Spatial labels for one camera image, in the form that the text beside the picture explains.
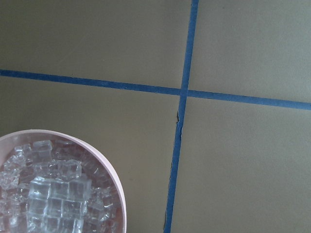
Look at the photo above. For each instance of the pink bowl of ice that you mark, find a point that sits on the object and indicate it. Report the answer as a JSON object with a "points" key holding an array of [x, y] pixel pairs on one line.
{"points": [[51, 182]]}

